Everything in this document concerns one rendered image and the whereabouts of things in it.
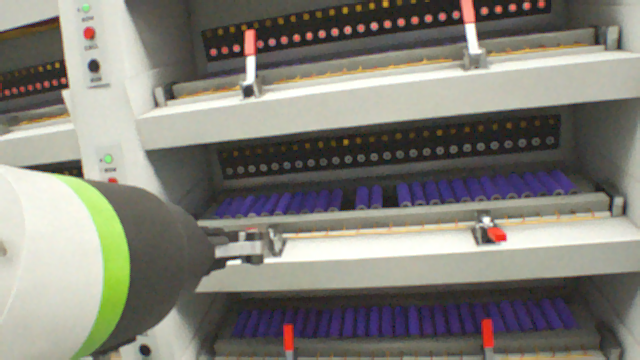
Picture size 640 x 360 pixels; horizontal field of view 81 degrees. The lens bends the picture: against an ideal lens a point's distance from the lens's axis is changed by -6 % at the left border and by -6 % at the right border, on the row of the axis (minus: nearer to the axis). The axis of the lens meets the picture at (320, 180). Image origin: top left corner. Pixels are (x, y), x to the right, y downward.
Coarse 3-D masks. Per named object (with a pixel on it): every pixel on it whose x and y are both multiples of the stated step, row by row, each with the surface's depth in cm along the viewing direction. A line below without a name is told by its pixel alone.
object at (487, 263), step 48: (192, 192) 64; (624, 192) 46; (288, 240) 55; (336, 240) 53; (384, 240) 51; (432, 240) 49; (528, 240) 46; (576, 240) 44; (624, 240) 42; (240, 288) 53; (288, 288) 52
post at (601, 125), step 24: (576, 0) 54; (600, 0) 48; (624, 0) 43; (576, 120) 59; (600, 120) 51; (624, 120) 46; (576, 144) 59; (600, 144) 52; (624, 144) 46; (576, 168) 60; (624, 168) 47; (600, 288) 55; (624, 288) 48; (624, 312) 49
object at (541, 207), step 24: (288, 216) 56; (312, 216) 55; (336, 216) 54; (360, 216) 53; (384, 216) 52; (408, 216) 52; (432, 216) 51; (456, 216) 51; (504, 216) 49; (528, 216) 49; (576, 216) 46; (600, 216) 46
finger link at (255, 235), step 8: (256, 232) 30; (264, 232) 35; (248, 240) 30; (256, 240) 30; (264, 240) 35; (264, 248) 35; (248, 256) 30; (256, 256) 30; (264, 256) 35; (256, 264) 30
